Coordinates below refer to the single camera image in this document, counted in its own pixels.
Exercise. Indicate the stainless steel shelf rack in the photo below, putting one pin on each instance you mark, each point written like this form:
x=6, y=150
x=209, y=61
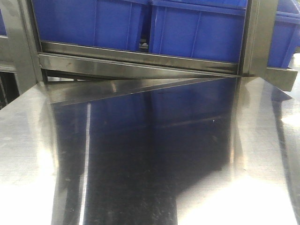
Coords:
x=29, y=58

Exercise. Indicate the blue plastic bin left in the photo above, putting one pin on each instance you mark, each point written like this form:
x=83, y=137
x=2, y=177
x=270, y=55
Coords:
x=113, y=24

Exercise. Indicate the blue plastic bin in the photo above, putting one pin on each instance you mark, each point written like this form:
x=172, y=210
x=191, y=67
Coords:
x=113, y=24
x=286, y=34
x=196, y=31

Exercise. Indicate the blue plastic bin middle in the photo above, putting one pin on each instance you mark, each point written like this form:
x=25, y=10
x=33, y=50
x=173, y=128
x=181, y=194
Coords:
x=196, y=31

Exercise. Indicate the blue plastic bin right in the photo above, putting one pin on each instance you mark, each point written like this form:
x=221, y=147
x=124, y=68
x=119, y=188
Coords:
x=286, y=34

